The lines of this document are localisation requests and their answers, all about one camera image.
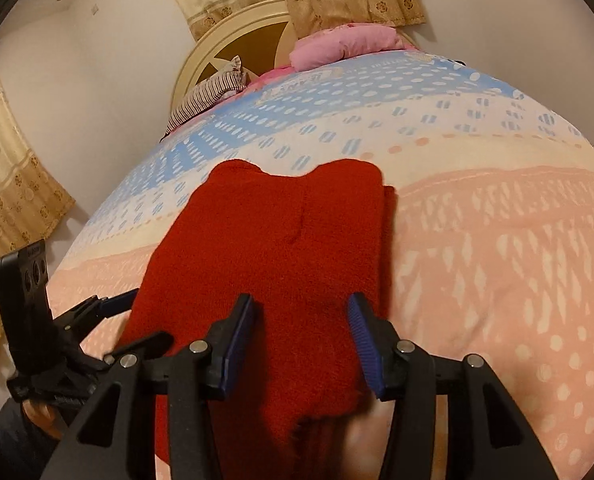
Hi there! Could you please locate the cream round headboard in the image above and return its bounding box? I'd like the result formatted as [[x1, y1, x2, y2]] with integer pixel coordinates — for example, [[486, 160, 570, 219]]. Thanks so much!
[[169, 0, 305, 126]]

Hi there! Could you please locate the pink cloth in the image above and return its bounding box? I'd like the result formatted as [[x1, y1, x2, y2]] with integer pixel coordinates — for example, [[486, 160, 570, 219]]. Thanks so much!
[[249, 62, 298, 86]]

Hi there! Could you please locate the person's left hand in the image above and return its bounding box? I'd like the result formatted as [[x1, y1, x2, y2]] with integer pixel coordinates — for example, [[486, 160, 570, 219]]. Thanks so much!
[[22, 400, 74, 442]]

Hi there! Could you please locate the striped pillow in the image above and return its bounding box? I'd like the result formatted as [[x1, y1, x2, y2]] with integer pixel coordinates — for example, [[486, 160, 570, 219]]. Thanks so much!
[[166, 56, 250, 133]]

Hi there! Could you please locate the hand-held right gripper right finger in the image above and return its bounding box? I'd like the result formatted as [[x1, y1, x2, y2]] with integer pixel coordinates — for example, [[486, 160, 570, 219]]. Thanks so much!
[[347, 292, 560, 480]]

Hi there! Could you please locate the pink pillow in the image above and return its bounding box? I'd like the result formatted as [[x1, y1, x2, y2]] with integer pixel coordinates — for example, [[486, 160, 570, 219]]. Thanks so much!
[[289, 24, 413, 72]]

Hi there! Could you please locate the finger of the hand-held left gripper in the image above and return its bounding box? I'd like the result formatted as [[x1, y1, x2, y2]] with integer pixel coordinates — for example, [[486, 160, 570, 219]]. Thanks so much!
[[70, 287, 140, 333]]

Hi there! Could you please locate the red knitted sweater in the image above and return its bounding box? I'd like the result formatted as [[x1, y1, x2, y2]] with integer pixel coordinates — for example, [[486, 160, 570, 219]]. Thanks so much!
[[112, 158, 397, 480]]

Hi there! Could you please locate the dotted pastel blanket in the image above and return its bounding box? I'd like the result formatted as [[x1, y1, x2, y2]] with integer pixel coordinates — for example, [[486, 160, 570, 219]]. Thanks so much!
[[44, 45, 594, 480]]

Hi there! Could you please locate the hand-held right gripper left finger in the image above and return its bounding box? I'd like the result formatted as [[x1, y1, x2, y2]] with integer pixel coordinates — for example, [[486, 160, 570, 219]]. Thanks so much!
[[40, 292, 256, 480]]

